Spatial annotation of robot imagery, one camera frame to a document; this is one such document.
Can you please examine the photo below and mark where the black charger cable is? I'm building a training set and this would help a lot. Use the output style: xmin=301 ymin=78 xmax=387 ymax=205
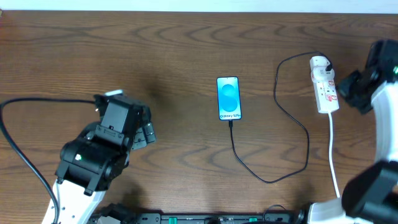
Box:
xmin=228 ymin=51 xmax=333 ymax=184

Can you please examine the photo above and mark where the blue Galaxy smartphone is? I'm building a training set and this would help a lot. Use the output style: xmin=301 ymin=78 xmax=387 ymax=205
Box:
xmin=216 ymin=77 xmax=242 ymax=121

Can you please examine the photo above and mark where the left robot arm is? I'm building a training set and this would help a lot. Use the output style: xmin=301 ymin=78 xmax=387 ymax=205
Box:
xmin=43 ymin=95 xmax=156 ymax=223

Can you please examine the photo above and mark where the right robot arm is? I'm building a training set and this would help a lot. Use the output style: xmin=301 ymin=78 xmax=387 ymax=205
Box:
xmin=296 ymin=39 xmax=397 ymax=223

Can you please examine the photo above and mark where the white charger adapter plug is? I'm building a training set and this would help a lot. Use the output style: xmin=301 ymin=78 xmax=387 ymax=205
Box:
xmin=311 ymin=67 xmax=335 ymax=83

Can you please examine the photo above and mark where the white power strip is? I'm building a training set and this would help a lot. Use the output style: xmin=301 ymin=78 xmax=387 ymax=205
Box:
xmin=310 ymin=55 xmax=339 ymax=114

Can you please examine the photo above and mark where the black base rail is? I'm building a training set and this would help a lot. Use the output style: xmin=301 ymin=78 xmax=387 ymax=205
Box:
xmin=87 ymin=203 xmax=308 ymax=224

